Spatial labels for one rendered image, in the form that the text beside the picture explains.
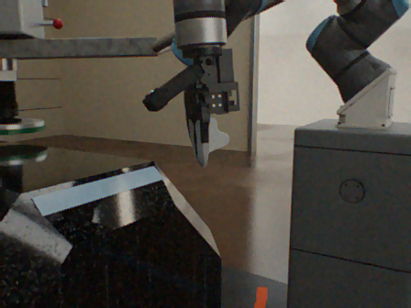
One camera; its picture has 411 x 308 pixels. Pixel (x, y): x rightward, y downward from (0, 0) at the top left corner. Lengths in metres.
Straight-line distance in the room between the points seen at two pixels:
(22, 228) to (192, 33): 0.42
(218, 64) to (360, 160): 0.76
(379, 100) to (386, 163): 0.21
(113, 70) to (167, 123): 1.33
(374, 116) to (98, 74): 6.22
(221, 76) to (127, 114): 6.26
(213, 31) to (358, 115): 0.85
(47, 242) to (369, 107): 1.10
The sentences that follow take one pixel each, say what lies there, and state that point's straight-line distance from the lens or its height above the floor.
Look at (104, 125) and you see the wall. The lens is 7.35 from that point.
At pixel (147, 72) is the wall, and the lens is 6.72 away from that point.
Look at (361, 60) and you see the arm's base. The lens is 1.54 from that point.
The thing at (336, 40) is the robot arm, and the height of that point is 1.14.
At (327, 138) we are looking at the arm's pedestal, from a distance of 1.43.
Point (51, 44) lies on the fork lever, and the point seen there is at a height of 1.11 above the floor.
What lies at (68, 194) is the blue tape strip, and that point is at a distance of 0.79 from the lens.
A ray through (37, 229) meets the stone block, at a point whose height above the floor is 0.77.
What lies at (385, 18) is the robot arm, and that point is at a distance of 1.51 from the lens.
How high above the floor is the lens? 1.01
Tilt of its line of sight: 11 degrees down
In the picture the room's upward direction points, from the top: straight up
